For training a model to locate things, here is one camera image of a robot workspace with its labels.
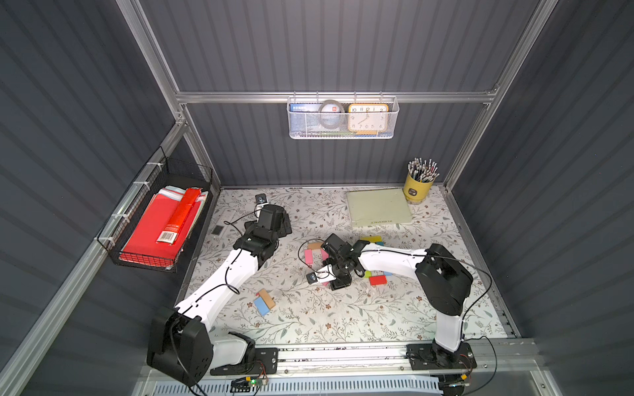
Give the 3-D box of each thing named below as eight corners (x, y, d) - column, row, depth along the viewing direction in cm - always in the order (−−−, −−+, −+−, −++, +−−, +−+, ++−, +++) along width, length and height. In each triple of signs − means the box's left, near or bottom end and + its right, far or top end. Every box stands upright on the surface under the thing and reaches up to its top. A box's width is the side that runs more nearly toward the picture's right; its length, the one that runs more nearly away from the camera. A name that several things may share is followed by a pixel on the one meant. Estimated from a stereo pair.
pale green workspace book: (353, 227, 108) (354, 222, 105) (346, 197, 119) (347, 191, 116) (411, 222, 109) (414, 216, 106) (399, 192, 121) (401, 187, 118)
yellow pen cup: (401, 206, 115) (413, 176, 100) (396, 188, 123) (406, 158, 108) (426, 206, 115) (442, 176, 100) (420, 188, 123) (433, 157, 108)
